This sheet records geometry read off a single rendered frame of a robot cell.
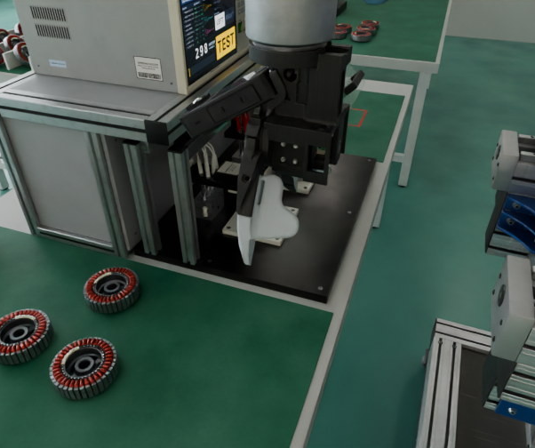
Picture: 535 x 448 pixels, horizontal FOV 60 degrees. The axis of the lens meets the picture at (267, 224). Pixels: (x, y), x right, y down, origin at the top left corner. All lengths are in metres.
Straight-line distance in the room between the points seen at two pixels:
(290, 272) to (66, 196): 0.54
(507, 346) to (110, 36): 0.90
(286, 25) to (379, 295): 1.81
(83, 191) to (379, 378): 1.24
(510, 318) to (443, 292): 1.50
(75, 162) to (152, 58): 0.27
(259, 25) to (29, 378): 0.76
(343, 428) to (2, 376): 1.10
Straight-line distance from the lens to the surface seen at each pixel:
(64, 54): 1.14
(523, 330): 0.74
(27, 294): 1.13
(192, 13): 0.99
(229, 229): 1.13
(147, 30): 0.99
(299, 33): 0.38
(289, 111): 0.43
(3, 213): 1.43
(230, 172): 1.10
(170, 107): 0.93
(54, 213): 1.22
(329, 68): 0.40
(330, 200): 1.26
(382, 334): 1.97
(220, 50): 1.12
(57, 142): 1.08
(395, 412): 1.76
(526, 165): 1.14
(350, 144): 1.61
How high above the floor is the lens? 1.46
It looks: 36 degrees down
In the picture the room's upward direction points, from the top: straight up
